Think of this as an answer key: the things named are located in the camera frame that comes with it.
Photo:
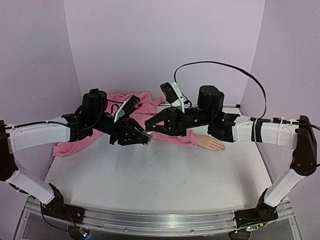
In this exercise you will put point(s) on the pink sweatshirt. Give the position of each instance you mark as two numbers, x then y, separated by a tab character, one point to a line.
146	109

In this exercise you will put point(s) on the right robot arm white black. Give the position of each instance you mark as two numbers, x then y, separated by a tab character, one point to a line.
297	135

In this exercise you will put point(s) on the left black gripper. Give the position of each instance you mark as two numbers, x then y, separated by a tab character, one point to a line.
130	130

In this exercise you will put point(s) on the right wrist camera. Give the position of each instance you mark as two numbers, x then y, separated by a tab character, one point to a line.
174	95

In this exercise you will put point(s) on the mannequin hand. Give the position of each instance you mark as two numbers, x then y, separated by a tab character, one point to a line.
209	143

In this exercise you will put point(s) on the nail polish bottle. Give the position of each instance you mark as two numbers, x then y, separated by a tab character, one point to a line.
147	137

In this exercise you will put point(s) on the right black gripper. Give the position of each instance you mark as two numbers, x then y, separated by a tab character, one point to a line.
180	121

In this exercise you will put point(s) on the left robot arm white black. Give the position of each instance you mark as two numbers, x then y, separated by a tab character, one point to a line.
69	128

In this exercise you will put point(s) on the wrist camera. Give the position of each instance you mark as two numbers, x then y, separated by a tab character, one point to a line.
127	108
174	95

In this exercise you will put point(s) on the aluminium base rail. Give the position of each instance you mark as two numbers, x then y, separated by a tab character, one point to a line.
161	224

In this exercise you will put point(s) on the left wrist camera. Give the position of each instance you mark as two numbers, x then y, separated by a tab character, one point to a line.
127	108

